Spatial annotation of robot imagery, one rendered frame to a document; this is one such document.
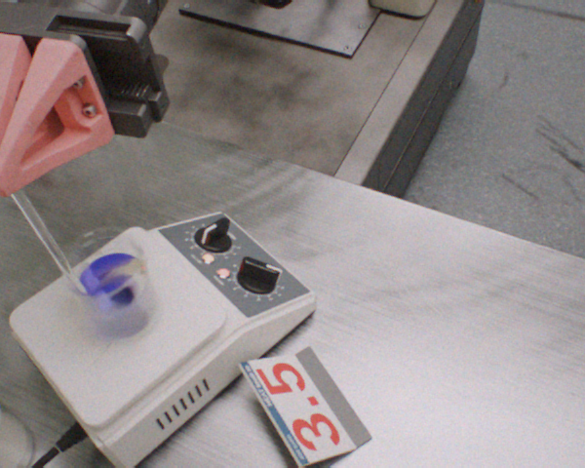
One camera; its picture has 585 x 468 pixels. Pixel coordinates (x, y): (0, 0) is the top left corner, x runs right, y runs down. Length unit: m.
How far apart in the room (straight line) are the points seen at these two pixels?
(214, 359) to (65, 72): 0.23
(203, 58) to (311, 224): 0.83
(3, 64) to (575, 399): 0.45
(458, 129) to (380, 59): 0.45
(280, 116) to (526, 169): 0.67
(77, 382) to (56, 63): 0.22
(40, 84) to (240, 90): 0.98
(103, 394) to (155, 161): 0.30
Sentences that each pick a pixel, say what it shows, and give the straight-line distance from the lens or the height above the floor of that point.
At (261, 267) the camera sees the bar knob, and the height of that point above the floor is 0.81.
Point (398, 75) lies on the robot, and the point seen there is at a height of 0.36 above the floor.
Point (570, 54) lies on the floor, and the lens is 2.01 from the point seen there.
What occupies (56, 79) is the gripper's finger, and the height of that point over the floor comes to 1.04.
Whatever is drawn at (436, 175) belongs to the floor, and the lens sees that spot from 1.66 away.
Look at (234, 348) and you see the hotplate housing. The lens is 0.52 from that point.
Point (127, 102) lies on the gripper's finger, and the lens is 0.41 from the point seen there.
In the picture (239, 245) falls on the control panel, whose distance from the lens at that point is 0.58.
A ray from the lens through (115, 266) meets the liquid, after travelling 0.48.
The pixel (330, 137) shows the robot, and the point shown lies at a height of 0.36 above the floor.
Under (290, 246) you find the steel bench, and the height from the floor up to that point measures 0.75.
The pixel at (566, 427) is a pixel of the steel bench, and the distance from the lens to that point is 0.57.
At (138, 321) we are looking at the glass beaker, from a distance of 0.48.
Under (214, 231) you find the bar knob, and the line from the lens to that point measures 0.56.
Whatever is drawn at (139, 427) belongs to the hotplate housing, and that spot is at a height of 0.81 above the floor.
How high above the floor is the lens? 1.27
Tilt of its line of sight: 54 degrees down
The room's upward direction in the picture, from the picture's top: 8 degrees counter-clockwise
